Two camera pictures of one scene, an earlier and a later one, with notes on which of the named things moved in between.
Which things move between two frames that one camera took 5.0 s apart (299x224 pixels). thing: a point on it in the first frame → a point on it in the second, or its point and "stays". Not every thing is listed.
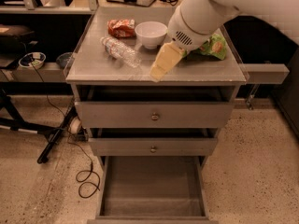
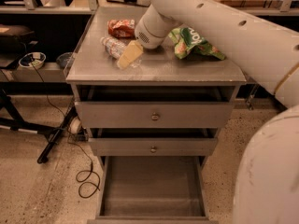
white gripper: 179,35 → 146,38
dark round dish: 64,60 stays
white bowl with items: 35,59 stays
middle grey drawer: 154,147 stays
